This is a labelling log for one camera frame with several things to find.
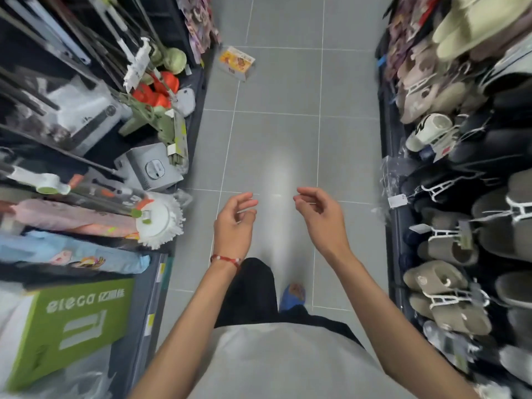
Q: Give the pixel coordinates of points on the person's left hand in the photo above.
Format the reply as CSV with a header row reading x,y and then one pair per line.
x,y
232,232

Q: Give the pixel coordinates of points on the person's right hand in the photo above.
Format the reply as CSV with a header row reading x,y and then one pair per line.
x,y
326,228

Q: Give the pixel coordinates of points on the white yellow snack box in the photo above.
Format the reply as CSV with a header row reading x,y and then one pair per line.
x,y
237,62

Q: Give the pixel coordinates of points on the person's left forearm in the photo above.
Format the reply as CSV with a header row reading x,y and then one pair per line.
x,y
187,336

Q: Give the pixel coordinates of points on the person's right forearm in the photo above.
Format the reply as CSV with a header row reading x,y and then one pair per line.
x,y
395,328

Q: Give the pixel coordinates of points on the black trousers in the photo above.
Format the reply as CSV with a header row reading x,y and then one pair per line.
x,y
249,295

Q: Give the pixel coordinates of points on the white round mop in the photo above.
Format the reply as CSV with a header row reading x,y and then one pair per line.
x,y
160,222

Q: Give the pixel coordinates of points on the white paper hang tag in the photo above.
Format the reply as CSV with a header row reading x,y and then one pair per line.
x,y
397,201

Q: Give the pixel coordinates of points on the blue rubber slipper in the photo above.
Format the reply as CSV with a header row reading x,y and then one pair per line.
x,y
291,301

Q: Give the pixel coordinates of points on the clear plastic bag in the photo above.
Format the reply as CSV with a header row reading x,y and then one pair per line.
x,y
392,170

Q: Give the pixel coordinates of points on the grey appliance carton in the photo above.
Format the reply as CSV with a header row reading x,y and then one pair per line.
x,y
137,162

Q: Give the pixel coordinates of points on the rack of hanging slippers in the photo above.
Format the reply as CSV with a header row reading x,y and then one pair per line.
x,y
457,245

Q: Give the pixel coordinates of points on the white round mop pad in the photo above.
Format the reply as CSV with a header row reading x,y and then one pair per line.
x,y
185,101

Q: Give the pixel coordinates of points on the grey shirt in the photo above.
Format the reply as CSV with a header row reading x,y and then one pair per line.
x,y
291,365

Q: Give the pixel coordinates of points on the green white mop set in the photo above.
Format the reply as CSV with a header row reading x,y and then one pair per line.
x,y
145,116

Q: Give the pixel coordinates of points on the orange mop part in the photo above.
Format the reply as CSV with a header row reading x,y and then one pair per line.
x,y
168,80

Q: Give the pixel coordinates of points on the light blue long package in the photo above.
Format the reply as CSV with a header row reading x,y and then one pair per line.
x,y
62,249

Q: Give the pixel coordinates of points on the pink long package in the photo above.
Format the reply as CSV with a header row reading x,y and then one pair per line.
x,y
62,216

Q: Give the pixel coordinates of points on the green white cardboard carton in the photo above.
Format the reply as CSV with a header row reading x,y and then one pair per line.
x,y
83,328

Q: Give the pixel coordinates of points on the green round mop head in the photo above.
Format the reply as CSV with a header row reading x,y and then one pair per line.
x,y
174,60

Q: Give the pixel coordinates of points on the white mop in clear plastic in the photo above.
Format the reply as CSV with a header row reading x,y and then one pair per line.
x,y
87,378

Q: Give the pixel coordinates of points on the strip of colourful hanging packets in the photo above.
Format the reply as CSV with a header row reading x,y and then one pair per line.
x,y
199,24

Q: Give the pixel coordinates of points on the rack of mops and brooms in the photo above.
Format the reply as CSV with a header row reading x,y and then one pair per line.
x,y
50,45

